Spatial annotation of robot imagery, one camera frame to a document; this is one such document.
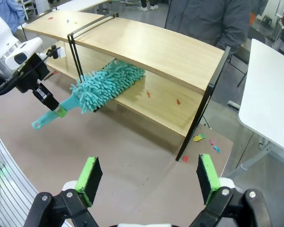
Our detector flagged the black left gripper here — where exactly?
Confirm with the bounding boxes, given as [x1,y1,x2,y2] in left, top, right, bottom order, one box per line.
[14,53,67,118]

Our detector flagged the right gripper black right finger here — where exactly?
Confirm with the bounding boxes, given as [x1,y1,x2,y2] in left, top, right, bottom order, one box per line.
[191,153,273,227]

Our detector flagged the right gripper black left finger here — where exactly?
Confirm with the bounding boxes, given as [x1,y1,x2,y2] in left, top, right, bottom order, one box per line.
[26,156,104,227]

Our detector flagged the teal microfiber duster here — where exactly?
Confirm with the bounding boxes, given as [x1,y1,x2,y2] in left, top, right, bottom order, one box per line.
[31,59,146,130]

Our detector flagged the white ribbed metal panel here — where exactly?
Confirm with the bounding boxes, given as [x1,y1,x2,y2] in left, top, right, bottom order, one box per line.
[0,134,40,227]

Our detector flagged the bystander in light shirt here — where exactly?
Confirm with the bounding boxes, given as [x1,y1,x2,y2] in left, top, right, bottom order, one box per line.
[0,0,26,34]

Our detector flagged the white table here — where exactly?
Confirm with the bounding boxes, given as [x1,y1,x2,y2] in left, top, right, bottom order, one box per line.
[227,39,284,177]
[56,0,111,13]

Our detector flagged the bystander legs white sneakers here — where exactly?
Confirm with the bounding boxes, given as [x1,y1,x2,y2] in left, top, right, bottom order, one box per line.
[137,0,160,11]

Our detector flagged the black chair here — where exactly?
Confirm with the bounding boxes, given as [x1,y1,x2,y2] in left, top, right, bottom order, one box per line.
[227,25,266,88]

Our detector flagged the person in dark grey jacket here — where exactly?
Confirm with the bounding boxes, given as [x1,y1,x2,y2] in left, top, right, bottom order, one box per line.
[165,0,251,55]

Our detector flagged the black braided cable sleeve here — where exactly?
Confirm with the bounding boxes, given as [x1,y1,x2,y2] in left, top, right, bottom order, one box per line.
[0,70,24,96]

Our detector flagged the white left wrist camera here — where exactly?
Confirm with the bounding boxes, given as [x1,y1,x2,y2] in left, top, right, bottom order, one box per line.
[46,44,65,60]

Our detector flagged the wooden shelf black frame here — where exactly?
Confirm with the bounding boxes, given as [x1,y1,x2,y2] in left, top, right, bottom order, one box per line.
[67,13,231,162]
[20,9,120,82]

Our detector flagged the thin black hanging cord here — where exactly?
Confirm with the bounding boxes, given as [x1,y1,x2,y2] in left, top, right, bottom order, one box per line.
[164,0,172,29]

